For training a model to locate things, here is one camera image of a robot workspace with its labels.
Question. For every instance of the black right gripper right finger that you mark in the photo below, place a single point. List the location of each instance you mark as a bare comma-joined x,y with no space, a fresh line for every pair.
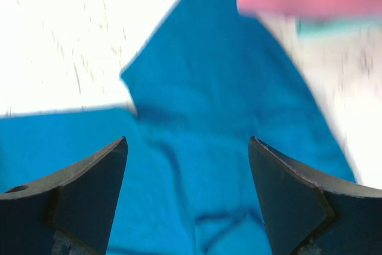
307,211

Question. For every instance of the folded light blue t shirt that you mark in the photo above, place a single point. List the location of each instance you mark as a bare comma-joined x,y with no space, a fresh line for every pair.
317,27

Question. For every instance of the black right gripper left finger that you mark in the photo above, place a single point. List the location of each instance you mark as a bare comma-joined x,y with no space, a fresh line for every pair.
70,211

